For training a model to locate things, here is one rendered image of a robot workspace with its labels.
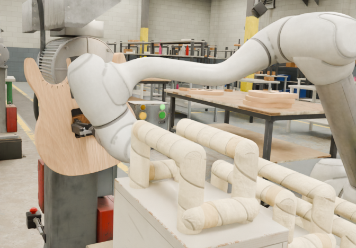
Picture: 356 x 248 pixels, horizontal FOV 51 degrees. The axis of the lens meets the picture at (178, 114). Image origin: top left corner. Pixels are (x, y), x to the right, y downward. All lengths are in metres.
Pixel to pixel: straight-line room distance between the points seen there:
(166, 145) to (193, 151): 0.06
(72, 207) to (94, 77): 0.95
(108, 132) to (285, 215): 0.51
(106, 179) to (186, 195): 1.34
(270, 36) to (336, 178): 0.57
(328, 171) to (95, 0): 0.96
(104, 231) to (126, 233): 1.18
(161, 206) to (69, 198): 1.19
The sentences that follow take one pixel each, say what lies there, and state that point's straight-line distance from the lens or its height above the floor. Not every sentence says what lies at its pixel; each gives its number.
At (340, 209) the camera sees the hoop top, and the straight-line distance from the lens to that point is 0.82.
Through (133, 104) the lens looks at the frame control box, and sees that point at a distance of 1.55.
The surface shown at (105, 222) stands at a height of 0.56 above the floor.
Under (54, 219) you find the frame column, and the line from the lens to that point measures 1.75.
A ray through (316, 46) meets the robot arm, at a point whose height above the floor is 1.36.
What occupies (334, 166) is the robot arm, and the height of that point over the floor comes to 0.97.
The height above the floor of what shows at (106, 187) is 0.70.
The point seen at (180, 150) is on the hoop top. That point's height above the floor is 1.20.
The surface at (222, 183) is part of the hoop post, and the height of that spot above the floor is 1.09.
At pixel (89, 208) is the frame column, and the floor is 0.63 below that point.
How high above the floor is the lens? 1.31
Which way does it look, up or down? 9 degrees down
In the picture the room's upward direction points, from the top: 3 degrees clockwise
